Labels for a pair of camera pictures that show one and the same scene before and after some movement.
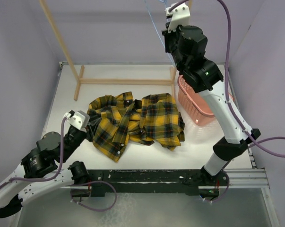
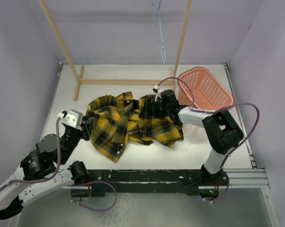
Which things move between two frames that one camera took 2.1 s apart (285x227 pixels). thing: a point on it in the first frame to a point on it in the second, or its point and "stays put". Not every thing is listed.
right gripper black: x=168 y=36 to x=150 y=104
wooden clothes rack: x=80 y=80 stays put
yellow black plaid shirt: x=156 y=118 stays put
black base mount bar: x=187 y=182 stays put
